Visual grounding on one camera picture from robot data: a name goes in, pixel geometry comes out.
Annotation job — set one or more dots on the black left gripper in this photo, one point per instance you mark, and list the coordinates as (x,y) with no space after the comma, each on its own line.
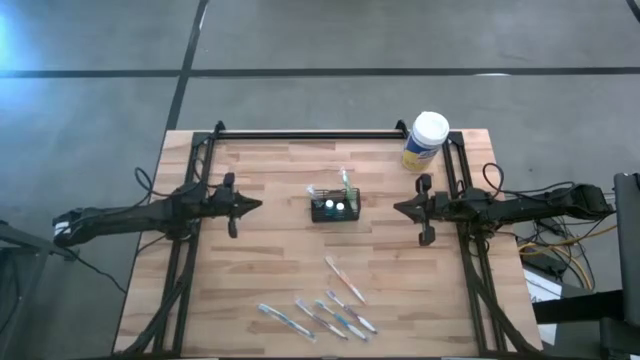
(220,202)

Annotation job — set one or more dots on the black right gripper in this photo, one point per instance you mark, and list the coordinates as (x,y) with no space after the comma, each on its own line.
(435,207)

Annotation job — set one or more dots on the blue toothbrush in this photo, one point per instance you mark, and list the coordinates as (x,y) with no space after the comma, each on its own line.
(312,191)
(286,322)

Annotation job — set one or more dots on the teal mouthwash bottle white cap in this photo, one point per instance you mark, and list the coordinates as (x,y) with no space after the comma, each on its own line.
(329,204)
(340,206)

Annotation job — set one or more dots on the green toothbrush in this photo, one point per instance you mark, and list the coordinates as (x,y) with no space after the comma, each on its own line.
(346,180)

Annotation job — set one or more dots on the orange toothbrush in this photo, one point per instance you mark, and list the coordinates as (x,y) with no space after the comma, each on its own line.
(345,280)

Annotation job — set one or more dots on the teal toothbrush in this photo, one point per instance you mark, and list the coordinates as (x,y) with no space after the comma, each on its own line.
(341,320)

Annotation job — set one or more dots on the purple white toothbrush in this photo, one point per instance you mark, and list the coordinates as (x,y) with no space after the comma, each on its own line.
(320,318)

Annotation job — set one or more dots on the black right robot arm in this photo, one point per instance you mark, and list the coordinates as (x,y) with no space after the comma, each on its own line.
(525,210)

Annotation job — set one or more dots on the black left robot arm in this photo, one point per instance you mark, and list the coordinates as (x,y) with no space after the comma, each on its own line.
(125,216)

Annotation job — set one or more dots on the Lysol wipes canister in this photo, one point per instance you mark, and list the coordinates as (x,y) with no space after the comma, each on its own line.
(425,140)

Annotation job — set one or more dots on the black power brick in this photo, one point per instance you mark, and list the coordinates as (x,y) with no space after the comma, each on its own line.
(550,262)

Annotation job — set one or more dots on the white paper sheet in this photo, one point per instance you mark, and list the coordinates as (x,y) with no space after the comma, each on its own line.
(542,290)

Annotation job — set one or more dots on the black floor bar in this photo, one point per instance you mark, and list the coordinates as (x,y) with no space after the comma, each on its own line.
(575,307)

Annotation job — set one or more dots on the black metal stand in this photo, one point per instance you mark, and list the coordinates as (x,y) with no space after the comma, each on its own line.
(30,240)

